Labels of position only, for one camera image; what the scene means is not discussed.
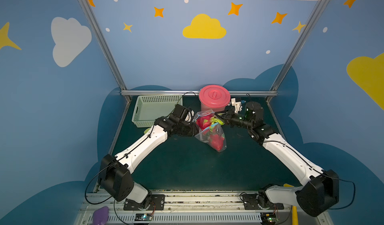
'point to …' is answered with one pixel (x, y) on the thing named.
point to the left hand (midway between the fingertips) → (199, 130)
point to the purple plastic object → (100, 216)
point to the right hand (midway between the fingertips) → (217, 111)
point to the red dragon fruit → (210, 126)
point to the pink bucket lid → (214, 96)
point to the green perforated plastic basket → (147, 108)
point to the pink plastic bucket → (204, 108)
